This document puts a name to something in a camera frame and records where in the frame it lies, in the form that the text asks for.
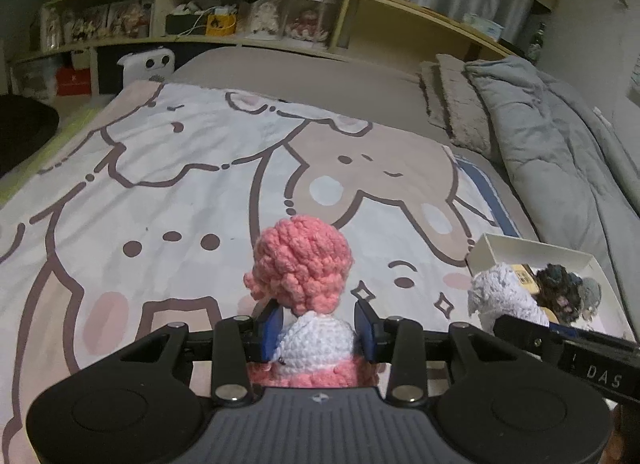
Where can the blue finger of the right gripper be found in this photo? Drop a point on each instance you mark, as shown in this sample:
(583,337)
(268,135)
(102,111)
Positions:
(565,331)

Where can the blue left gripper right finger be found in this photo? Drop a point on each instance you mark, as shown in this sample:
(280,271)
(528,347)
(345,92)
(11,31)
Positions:
(370,330)

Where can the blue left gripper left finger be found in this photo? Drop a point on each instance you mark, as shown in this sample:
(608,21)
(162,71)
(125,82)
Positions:
(270,323)

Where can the blue brown crochet scrunchie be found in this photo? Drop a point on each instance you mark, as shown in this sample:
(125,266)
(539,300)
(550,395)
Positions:
(558,292)

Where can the grey crochet ball toy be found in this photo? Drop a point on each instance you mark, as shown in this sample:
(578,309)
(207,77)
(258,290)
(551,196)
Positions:
(590,294)

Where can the pink white crochet doll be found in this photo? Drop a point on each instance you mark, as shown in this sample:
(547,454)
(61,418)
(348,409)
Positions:
(303,264)

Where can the white lavender crochet toy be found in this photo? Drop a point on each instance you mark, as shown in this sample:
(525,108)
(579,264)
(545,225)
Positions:
(496,292)

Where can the oval wooden box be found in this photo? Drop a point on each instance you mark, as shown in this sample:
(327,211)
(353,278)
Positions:
(551,315)

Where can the yellow patterned small box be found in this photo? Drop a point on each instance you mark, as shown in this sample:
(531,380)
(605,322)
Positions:
(527,278)

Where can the white cardboard tray box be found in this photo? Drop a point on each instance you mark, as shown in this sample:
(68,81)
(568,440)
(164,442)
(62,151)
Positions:
(491,250)

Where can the grey quilted comforter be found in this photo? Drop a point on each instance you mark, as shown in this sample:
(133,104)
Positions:
(576,180)

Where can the cartoon animal print blanket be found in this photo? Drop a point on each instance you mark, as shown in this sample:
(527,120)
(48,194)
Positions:
(150,216)

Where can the beige fluffy pillow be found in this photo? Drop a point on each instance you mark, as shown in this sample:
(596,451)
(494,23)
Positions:
(453,104)

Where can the dark glass bottle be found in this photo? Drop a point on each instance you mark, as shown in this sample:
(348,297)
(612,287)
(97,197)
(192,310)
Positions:
(536,43)

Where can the white panda face device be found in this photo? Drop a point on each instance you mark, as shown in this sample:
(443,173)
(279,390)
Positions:
(148,65)

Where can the yellow bag on shelf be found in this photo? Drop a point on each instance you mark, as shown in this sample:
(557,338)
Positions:
(220,25)

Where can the red doll in clear case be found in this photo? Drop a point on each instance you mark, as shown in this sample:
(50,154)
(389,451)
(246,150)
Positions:
(310,21)

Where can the tissue box on headboard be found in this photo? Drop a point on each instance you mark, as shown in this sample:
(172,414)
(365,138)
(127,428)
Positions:
(483,26)

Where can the wooden headboard shelf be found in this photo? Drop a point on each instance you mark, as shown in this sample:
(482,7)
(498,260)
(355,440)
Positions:
(397,34)

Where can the red box on shelf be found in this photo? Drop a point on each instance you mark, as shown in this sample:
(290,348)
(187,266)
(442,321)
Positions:
(73,82)

